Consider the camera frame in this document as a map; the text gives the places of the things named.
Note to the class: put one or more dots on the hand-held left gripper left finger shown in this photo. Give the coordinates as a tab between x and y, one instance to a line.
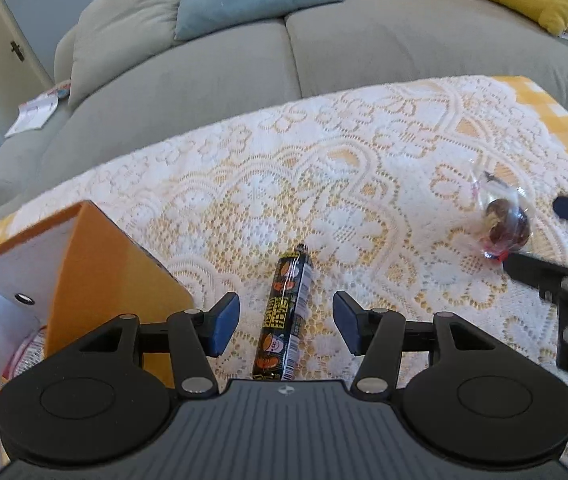
225	325

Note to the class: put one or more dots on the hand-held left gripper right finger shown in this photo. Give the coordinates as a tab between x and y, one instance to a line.
346	322

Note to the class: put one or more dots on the clear-wrapped chocolate ball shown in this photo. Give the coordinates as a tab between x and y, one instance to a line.
506	222

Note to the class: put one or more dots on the black candy tube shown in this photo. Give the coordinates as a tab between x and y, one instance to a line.
284	305

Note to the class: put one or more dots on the orange cardboard box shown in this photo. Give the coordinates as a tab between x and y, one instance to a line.
94	270

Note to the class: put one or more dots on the red-edged silvery snack packet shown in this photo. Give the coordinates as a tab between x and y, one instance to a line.
26	355

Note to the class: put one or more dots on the yellow checked tablecloth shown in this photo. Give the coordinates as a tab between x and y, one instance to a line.
553	115

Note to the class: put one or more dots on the white lace tablecloth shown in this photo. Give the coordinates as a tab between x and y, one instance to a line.
363	160

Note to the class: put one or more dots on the grey sofa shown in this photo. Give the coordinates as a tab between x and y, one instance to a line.
388	35

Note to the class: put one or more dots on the white paper booklet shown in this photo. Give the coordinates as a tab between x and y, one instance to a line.
34	112

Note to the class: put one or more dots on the beige cushion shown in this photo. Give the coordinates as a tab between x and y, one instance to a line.
124	30

